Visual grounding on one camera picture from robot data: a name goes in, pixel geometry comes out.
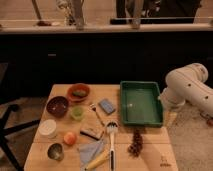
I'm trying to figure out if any blue sponge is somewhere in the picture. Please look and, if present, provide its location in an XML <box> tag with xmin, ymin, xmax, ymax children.
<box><xmin>99</xmin><ymin>99</ymin><xmax>115</xmax><ymax>115</ymax></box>

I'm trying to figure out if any dark purple bowl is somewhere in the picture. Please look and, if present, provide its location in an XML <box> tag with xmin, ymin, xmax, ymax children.
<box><xmin>46</xmin><ymin>96</ymin><xmax>69</xmax><ymax>118</ymax></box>

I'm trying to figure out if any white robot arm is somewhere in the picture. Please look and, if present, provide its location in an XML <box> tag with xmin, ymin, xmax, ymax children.
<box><xmin>158</xmin><ymin>63</ymin><xmax>213</xmax><ymax>115</ymax></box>

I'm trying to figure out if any green item in orange bowl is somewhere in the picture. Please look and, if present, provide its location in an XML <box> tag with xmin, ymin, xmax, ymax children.
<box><xmin>72</xmin><ymin>90</ymin><xmax>87</xmax><ymax>97</ymax></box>

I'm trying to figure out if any orange bowl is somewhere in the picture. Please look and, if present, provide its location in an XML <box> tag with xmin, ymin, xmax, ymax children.
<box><xmin>67</xmin><ymin>83</ymin><xmax>90</xmax><ymax>102</ymax></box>

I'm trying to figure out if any green plastic tray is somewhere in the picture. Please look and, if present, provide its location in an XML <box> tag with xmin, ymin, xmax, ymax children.
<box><xmin>120</xmin><ymin>81</ymin><xmax>163</xmax><ymax>127</ymax></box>

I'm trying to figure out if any small green cup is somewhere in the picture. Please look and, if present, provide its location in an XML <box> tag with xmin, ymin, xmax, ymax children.
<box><xmin>71</xmin><ymin>106</ymin><xmax>83</xmax><ymax>121</ymax></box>

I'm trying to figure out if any white dish brush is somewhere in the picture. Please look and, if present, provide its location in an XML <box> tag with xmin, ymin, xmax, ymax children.
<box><xmin>106</xmin><ymin>122</ymin><xmax>118</xmax><ymax>171</ymax></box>

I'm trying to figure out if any dark rectangular block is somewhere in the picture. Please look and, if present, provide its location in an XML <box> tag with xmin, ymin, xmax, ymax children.
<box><xmin>80</xmin><ymin>128</ymin><xmax>103</xmax><ymax>140</ymax></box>

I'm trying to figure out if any orange fruit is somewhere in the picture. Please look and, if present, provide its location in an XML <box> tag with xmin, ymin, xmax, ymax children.
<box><xmin>63</xmin><ymin>132</ymin><xmax>77</xmax><ymax>145</ymax></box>

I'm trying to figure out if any blue folded cloth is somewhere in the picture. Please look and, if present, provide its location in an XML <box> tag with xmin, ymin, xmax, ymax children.
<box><xmin>78</xmin><ymin>140</ymin><xmax>107</xmax><ymax>171</ymax></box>

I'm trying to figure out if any bunch of dark grapes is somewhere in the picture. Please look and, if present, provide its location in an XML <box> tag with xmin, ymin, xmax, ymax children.
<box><xmin>128</xmin><ymin>129</ymin><xmax>143</xmax><ymax>157</ymax></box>

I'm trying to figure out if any small metal cup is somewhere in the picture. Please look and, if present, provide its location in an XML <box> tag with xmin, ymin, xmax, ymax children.
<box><xmin>47</xmin><ymin>143</ymin><xmax>64</xmax><ymax>161</ymax></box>

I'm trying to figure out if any black office chair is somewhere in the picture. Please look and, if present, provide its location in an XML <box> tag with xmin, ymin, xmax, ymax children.
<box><xmin>0</xmin><ymin>61</ymin><xmax>41</xmax><ymax>171</ymax></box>

